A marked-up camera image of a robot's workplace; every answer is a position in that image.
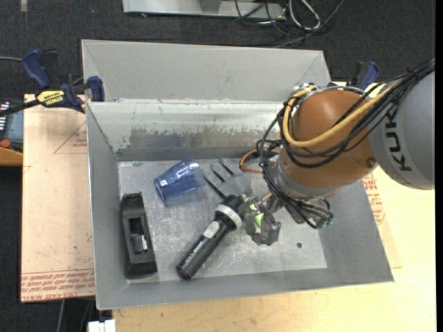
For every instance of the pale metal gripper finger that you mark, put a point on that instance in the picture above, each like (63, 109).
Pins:
(273, 211)
(268, 199)

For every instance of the grey metal bin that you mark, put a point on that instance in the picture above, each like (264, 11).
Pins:
(194, 71)

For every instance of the black tape dispenser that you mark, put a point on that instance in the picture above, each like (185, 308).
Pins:
(136, 240)

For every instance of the grey plastic fork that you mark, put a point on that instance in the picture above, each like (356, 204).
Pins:
(232, 182)

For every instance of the blue clear plastic cup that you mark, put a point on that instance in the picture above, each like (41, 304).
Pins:
(178, 182)

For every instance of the brown cardboard board red print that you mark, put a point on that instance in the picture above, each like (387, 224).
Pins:
(55, 199)

